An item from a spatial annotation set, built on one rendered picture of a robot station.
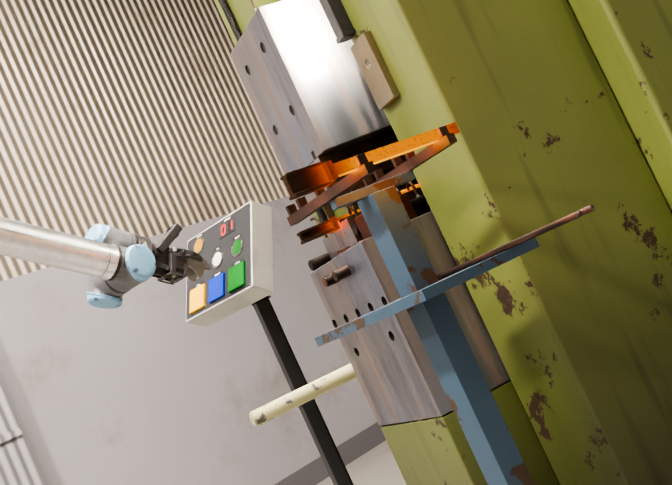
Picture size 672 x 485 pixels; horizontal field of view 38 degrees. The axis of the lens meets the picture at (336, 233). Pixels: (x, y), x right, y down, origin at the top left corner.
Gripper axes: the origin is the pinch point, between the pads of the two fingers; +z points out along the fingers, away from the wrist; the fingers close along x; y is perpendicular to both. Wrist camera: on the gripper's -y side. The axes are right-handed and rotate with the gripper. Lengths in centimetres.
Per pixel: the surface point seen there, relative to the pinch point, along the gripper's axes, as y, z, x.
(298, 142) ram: -16.1, -4.0, 46.9
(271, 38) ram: -35, -21, 57
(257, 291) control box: 6.3, 14.5, 4.9
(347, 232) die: 8, 8, 51
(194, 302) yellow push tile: 1.8, 10.3, -20.9
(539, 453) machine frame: 64, 45, 72
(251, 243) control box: -7.4, 11.1, 6.7
